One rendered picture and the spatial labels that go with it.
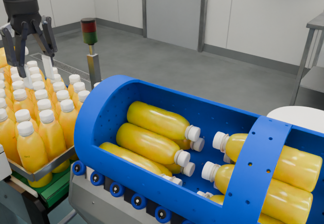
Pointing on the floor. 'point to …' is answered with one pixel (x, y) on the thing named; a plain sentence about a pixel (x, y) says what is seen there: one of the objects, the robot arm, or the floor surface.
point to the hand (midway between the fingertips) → (37, 73)
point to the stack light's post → (94, 69)
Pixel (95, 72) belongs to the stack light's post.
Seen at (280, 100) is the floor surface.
